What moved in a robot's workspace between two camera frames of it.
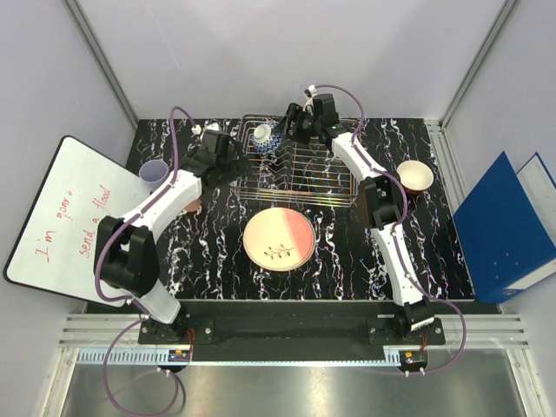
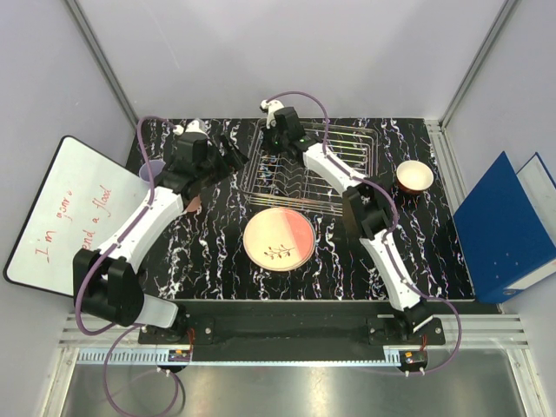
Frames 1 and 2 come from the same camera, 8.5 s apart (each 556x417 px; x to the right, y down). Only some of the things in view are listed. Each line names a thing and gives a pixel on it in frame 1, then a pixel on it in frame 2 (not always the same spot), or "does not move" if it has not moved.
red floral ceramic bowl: (415, 176) does not move
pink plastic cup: (193, 206) does not move
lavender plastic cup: (154, 173) does not move
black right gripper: (294, 114) -> (266, 141)
